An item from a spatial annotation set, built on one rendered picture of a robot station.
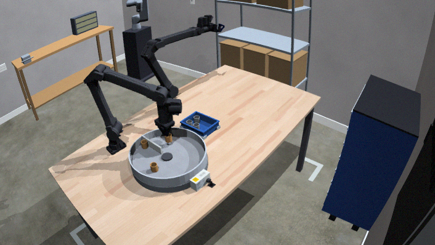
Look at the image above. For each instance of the blue crate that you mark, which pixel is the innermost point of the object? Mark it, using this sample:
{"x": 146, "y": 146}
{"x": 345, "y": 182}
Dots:
{"x": 207, "y": 124}

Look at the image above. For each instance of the bronze bushing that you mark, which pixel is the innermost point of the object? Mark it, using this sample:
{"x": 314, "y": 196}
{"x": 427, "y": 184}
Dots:
{"x": 154, "y": 167}
{"x": 144, "y": 144}
{"x": 168, "y": 139}

